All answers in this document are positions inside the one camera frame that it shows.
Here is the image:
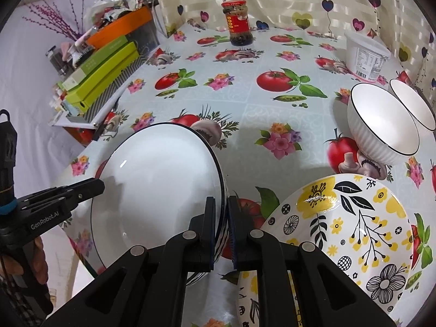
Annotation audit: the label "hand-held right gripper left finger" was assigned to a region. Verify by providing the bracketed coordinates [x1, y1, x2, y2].
[43, 196, 225, 327]

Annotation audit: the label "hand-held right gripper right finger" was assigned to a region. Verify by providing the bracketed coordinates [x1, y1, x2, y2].
[228, 196, 397, 327]

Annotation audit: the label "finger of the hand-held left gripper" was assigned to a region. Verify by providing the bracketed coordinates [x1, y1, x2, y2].
[20, 196, 82, 218]
[17, 178, 105, 202]

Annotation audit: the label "yellow black floral plate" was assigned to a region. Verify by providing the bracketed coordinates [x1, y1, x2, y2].
[235, 173, 414, 327]

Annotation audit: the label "white ribbed bowl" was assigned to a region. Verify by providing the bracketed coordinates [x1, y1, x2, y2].
[347, 82, 420, 167]
[388, 79, 436, 133]

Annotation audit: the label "person's left hand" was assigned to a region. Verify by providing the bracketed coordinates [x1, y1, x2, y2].
[31, 236, 49, 293]

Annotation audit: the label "black striped box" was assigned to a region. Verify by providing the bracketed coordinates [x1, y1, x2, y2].
[51, 70, 137, 131]

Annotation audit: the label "bright green box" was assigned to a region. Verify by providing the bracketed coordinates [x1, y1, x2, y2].
[65, 42, 140, 108]

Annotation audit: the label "vegetable print tablecloth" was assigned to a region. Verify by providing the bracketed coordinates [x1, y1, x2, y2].
[51, 19, 436, 327]

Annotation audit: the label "pale green box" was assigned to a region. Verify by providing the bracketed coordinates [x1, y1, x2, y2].
[60, 35, 132, 91]

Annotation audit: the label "dark small jar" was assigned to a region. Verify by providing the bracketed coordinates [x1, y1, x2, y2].
[46, 45, 70, 75]

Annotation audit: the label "orange box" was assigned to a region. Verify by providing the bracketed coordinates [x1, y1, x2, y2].
[85, 7, 152, 49]

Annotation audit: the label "pink flower branches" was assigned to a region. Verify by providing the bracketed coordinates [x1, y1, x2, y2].
[22, 0, 89, 41]

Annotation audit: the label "pile of plastic packets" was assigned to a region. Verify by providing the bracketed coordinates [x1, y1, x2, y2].
[82, 0, 155, 24]

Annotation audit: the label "red label sauce jar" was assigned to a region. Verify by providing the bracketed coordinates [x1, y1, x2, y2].
[221, 1, 254, 46]

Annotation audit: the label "white plastic tub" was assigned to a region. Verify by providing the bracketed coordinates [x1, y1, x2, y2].
[344, 31, 392, 83]

